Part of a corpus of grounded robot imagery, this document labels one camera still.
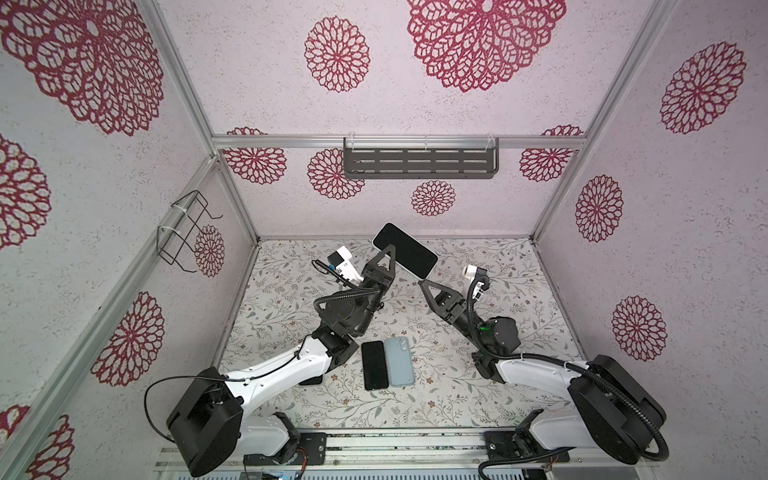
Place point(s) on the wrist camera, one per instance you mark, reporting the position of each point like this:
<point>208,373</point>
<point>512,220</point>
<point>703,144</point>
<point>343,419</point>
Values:
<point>474,279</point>
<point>340,262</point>

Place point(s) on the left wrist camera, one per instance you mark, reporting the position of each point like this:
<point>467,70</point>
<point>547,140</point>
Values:
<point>340,262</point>

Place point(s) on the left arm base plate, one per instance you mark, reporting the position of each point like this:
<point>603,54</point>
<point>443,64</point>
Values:
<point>309,448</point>

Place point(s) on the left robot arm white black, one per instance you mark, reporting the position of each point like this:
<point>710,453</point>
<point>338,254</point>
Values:
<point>210,422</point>

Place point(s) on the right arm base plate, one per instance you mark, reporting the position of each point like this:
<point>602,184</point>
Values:
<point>520,447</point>

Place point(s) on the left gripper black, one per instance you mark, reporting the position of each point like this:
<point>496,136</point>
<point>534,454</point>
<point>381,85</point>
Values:
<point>376,276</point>

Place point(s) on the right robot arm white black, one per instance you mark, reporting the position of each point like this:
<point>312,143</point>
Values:
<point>609,408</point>

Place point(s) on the black phone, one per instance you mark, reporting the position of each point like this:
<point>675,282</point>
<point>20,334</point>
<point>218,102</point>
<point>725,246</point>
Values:
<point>375,371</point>

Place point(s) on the black wire wall rack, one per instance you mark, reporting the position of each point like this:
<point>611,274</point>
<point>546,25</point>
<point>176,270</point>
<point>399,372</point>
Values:
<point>193,243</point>

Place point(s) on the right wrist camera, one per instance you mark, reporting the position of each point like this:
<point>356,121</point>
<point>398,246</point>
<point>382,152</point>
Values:
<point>474,279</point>

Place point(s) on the light blue phone case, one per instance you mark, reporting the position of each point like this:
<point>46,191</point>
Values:
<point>399,362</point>

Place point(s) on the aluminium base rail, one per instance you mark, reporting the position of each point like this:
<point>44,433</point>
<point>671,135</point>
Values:
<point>401,448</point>

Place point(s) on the dark metal wall shelf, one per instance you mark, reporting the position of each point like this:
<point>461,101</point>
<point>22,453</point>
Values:
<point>425,163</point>

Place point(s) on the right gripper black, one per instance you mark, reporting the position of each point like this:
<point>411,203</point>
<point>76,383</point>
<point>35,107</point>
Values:
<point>457,315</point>

